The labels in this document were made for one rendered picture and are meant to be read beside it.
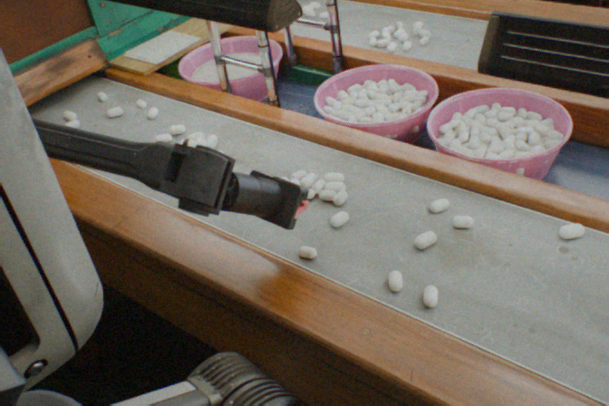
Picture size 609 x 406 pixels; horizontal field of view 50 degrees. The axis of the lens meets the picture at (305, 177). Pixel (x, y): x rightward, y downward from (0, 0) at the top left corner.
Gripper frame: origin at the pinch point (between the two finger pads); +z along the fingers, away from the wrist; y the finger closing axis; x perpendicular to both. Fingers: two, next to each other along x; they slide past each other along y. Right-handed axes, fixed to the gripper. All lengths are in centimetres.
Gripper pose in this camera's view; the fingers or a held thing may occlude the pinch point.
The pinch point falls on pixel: (304, 205)
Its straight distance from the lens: 106.3
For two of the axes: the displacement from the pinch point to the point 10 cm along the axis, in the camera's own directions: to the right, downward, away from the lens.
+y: -7.7, -2.8, 5.8
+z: 5.6, 1.4, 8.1
